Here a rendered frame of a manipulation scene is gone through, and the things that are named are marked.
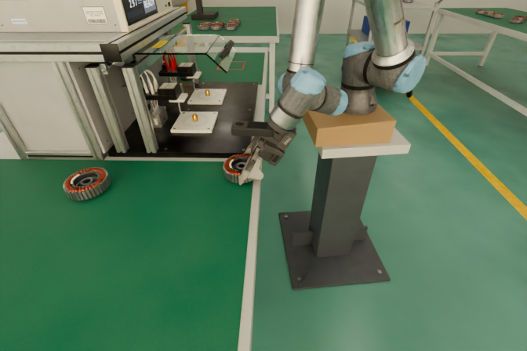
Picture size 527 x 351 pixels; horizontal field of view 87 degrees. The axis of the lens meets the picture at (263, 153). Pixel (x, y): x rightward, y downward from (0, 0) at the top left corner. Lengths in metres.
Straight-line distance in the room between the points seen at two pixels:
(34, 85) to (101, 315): 0.66
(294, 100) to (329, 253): 1.03
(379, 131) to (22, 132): 1.16
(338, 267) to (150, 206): 1.04
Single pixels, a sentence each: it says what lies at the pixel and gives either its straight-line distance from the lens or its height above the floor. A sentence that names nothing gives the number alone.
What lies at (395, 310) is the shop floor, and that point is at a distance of 1.54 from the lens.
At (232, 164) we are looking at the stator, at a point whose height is 0.78.
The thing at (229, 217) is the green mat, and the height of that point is 0.75.
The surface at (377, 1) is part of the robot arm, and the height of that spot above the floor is 1.20.
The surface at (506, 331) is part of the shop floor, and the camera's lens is 1.72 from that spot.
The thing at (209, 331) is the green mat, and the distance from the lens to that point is 0.59.
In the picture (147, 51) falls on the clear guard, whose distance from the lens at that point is 0.95.
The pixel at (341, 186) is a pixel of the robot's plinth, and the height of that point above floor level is 0.50.
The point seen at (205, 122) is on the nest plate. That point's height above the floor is 0.78.
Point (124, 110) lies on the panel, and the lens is 1.15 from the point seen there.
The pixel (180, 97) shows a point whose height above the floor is 0.88.
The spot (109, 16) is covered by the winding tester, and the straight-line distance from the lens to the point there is 0.98.
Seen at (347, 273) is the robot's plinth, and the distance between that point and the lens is 1.54.
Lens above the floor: 1.29
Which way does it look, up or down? 35 degrees down
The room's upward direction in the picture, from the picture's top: 1 degrees counter-clockwise
